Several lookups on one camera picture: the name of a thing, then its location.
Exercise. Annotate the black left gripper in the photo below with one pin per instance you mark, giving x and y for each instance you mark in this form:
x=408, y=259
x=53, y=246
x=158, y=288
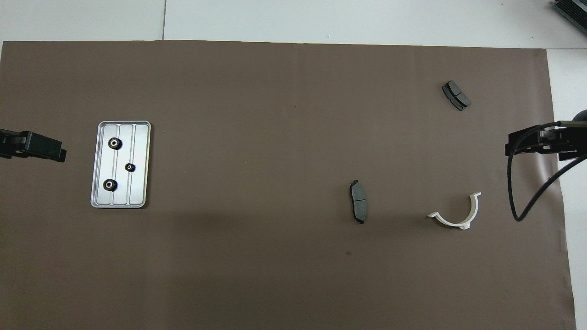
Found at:
x=11, y=144

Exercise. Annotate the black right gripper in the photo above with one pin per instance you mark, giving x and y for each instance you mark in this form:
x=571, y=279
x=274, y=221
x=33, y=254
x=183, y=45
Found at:
x=571, y=144

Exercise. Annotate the large black bearing gear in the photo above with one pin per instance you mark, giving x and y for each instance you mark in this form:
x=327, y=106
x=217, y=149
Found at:
x=110, y=184
x=115, y=143

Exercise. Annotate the small black bearing gear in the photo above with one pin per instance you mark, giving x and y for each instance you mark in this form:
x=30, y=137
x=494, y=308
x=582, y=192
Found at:
x=130, y=167

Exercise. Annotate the silver ribbed metal tray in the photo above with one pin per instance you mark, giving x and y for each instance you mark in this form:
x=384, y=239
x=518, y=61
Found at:
x=140, y=160

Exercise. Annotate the short grey brake pad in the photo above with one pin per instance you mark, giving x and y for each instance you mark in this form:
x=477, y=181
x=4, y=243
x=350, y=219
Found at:
x=456, y=95

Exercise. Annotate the black ribbed device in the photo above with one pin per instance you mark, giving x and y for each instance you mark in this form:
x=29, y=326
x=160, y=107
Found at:
x=573, y=9

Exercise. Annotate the long grey brake pad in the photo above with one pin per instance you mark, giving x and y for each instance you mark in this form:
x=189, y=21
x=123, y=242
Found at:
x=359, y=204

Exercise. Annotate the brown paper table mat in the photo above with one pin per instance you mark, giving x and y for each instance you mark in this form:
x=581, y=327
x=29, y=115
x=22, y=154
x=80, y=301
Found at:
x=238, y=101

